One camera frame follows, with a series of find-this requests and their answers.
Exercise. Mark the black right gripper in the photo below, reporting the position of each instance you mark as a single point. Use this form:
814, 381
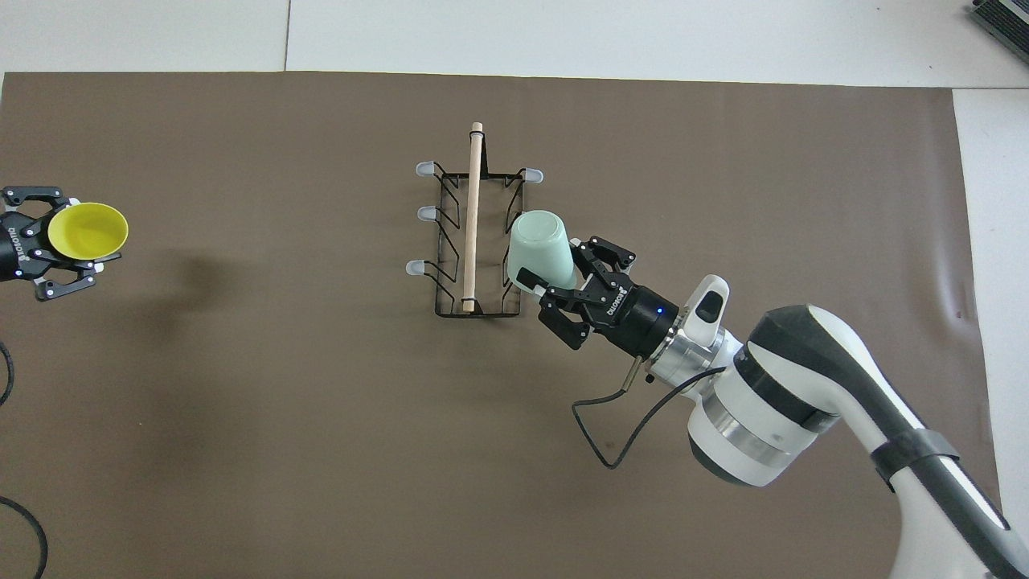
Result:
627, 318

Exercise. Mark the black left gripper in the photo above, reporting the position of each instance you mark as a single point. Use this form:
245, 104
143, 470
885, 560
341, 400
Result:
14, 245

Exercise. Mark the brown table mat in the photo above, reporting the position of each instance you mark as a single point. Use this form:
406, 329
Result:
321, 450

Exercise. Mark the yellow cup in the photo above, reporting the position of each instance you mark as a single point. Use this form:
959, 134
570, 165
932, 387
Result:
88, 232

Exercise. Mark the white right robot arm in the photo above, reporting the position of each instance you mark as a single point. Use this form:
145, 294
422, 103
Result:
812, 378

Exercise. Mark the grey ribbed device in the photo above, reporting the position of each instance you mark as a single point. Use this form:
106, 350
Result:
1005, 22

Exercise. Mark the light green cup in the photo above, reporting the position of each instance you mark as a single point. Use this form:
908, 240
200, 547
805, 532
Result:
540, 249

